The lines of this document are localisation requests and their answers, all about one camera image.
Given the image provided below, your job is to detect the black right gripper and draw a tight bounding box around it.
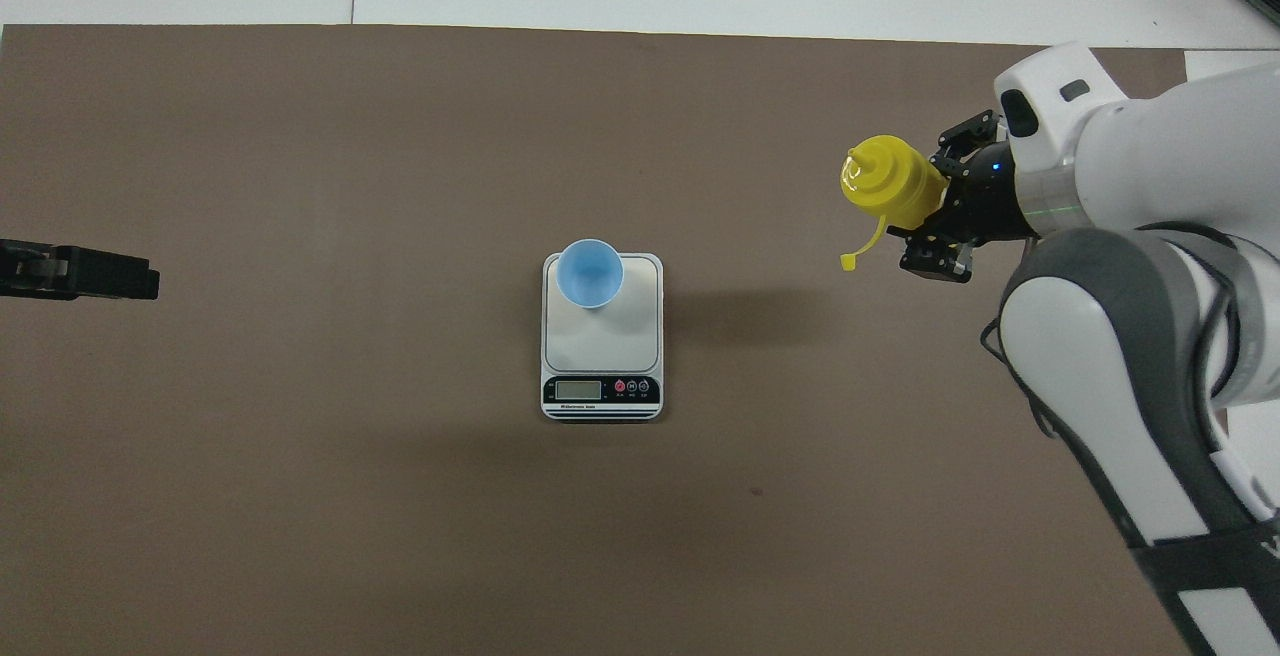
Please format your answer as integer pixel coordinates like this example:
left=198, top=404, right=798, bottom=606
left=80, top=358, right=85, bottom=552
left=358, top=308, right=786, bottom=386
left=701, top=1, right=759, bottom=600
left=888, top=109, right=1036, bottom=285

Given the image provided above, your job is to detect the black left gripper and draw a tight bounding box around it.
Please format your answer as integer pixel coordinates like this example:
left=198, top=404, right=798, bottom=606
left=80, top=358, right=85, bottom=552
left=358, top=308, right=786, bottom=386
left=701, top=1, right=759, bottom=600
left=0, top=238, right=161, bottom=302

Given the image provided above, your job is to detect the yellow squeeze bottle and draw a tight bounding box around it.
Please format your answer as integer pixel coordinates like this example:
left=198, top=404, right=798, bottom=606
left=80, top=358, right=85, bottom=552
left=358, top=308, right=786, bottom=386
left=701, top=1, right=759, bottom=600
left=838, top=134, right=949, bottom=272

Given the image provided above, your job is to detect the light blue plastic cup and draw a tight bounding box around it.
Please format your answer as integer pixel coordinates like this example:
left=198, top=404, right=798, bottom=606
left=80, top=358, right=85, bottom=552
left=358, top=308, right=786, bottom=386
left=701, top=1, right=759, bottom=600
left=555, top=238, right=626, bottom=310

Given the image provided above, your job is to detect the silver digital kitchen scale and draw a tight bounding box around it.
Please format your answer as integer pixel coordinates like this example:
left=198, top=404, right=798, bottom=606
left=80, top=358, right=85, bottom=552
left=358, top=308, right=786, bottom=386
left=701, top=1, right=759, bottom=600
left=540, top=252, right=665, bottom=423

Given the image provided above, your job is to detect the brown paper table mat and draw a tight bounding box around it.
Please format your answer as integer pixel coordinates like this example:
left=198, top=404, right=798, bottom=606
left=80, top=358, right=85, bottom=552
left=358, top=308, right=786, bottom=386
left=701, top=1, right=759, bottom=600
left=0, top=24, right=1256, bottom=656

